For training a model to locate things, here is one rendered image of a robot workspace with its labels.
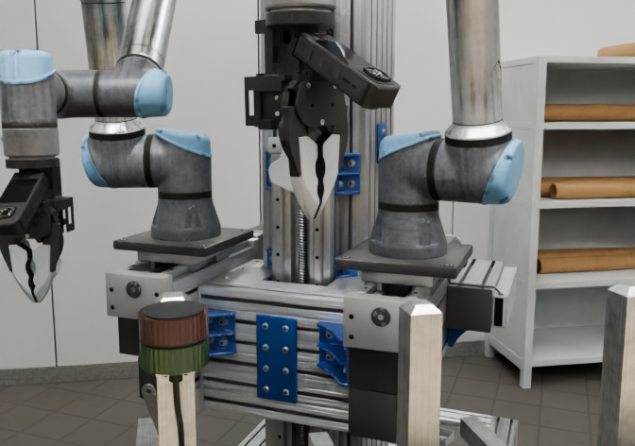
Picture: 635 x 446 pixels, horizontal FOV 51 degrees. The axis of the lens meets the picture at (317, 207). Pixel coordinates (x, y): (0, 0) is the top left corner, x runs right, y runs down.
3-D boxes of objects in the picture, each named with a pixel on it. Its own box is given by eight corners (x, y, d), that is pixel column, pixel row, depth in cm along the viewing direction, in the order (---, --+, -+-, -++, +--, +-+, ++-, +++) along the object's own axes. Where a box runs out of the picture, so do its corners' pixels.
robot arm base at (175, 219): (175, 227, 155) (174, 184, 153) (232, 231, 150) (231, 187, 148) (136, 238, 141) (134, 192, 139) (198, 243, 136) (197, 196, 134)
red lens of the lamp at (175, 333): (140, 326, 60) (139, 302, 60) (206, 321, 62) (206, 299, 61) (137, 349, 55) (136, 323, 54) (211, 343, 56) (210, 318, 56)
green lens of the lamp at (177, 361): (141, 352, 61) (140, 329, 60) (207, 347, 62) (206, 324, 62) (139, 378, 55) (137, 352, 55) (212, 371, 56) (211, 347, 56)
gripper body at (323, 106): (294, 129, 76) (292, 22, 74) (351, 131, 70) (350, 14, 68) (243, 132, 71) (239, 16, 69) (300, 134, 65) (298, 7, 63)
